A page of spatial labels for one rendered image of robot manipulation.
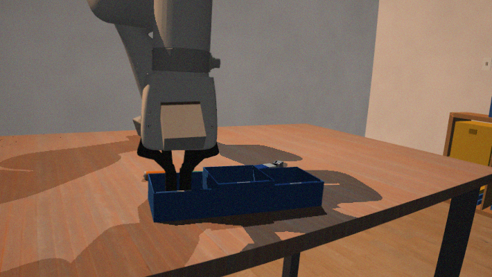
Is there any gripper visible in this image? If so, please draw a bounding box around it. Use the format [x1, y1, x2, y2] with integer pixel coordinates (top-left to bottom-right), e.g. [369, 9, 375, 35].
[137, 71, 219, 191]

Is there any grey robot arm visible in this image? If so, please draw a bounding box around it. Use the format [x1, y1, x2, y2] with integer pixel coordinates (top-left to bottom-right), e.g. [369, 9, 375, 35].
[87, 0, 220, 151]

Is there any dark blue rack of bins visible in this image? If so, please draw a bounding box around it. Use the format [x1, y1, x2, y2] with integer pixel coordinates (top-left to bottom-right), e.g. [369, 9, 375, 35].
[148, 165, 324, 222]

